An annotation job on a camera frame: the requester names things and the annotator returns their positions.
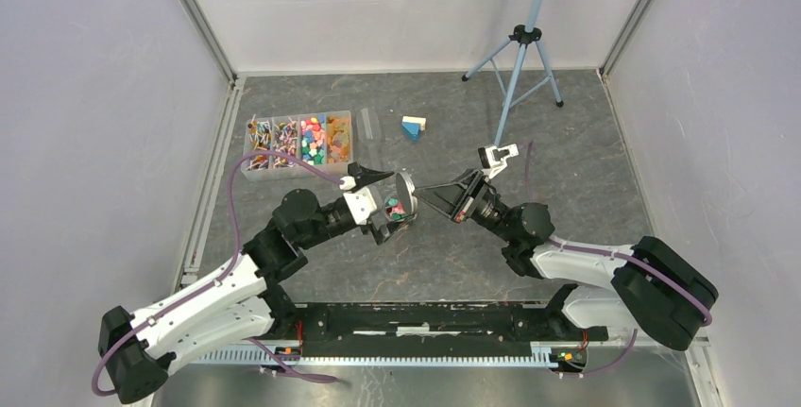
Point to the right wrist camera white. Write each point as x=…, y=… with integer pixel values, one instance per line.
x=494, y=159

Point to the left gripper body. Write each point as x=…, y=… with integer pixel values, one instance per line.
x=366, y=228

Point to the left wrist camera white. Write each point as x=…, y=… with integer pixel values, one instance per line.
x=363, y=202

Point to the clear plastic scoop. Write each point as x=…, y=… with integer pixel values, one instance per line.
x=371, y=137

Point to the round clear lid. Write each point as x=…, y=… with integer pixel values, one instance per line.
x=405, y=188

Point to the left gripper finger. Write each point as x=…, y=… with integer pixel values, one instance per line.
x=364, y=176
x=382, y=232

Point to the clear compartment candy box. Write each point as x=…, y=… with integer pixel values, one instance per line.
x=323, y=140

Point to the blue white block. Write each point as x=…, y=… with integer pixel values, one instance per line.
x=413, y=126

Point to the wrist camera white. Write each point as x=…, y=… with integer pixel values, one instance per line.
x=494, y=159
x=363, y=202

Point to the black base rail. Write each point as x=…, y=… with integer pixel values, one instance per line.
x=502, y=333

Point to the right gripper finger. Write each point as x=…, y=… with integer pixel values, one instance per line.
x=456, y=200
x=468, y=177

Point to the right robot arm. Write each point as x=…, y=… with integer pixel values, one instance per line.
x=646, y=286

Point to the clear round dish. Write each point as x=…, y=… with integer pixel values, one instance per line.
x=394, y=211

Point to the blue tripod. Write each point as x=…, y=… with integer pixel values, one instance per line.
x=524, y=35

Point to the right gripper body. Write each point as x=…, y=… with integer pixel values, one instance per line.
x=481, y=205

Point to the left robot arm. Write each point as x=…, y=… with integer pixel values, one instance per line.
x=241, y=299

